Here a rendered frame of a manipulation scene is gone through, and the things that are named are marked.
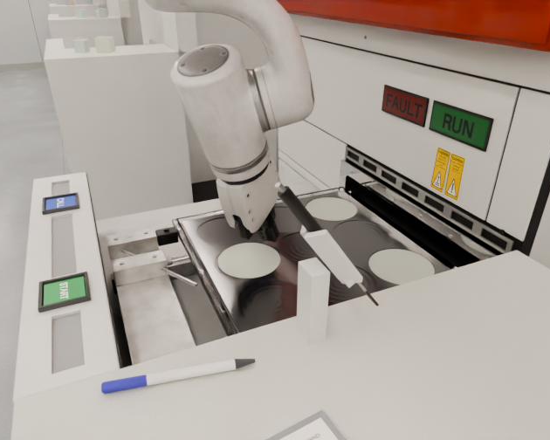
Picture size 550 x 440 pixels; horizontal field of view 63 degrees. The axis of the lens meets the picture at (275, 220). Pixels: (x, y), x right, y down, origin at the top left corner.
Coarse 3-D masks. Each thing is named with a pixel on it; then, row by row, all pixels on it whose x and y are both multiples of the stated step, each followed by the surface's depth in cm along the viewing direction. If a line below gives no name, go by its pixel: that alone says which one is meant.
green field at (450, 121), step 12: (444, 108) 69; (432, 120) 72; (444, 120) 69; (456, 120) 67; (468, 120) 65; (480, 120) 63; (444, 132) 70; (456, 132) 67; (468, 132) 65; (480, 132) 63; (480, 144) 64
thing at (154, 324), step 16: (128, 288) 68; (144, 288) 68; (160, 288) 68; (128, 304) 64; (144, 304) 64; (160, 304) 64; (176, 304) 64; (128, 320) 61; (144, 320) 61; (160, 320) 61; (176, 320) 61; (128, 336) 58; (144, 336) 58; (160, 336) 58; (176, 336) 58; (192, 336) 59; (144, 352) 56; (160, 352) 56
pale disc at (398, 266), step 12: (384, 252) 73; (396, 252) 73; (408, 252) 73; (372, 264) 70; (384, 264) 70; (396, 264) 70; (408, 264) 70; (420, 264) 70; (384, 276) 67; (396, 276) 67; (408, 276) 67; (420, 276) 67
